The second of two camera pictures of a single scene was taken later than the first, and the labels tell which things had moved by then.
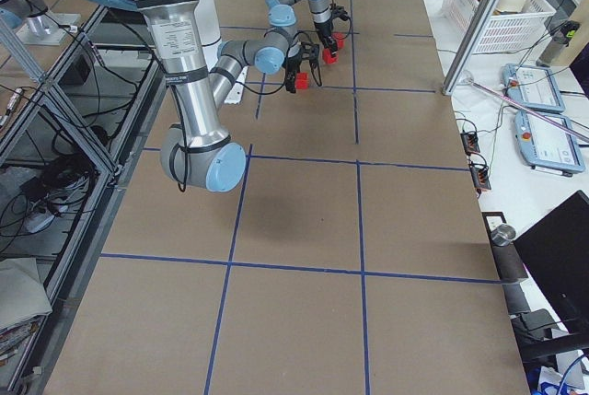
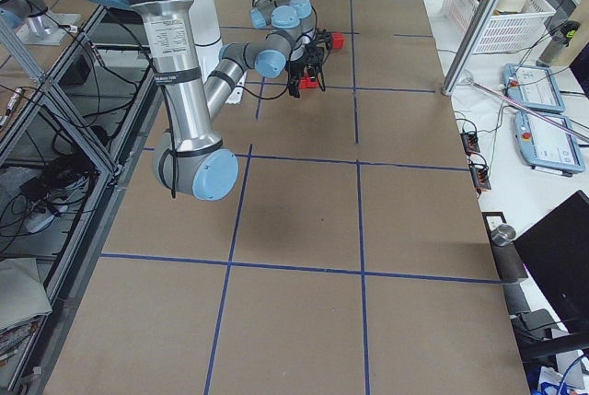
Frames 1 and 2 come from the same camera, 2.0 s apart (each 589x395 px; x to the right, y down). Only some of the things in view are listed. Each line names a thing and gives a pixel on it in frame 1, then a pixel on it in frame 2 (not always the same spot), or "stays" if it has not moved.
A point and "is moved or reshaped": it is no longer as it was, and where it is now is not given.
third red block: x=340 y=37 stays
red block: x=327 y=56 -> x=307 y=84
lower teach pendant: x=546 y=145 stays
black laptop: x=555 y=255 stays
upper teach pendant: x=532 y=87 stays
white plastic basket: x=518 y=19 stays
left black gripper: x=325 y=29 -> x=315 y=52
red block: x=302 y=80 is moved or reshaped
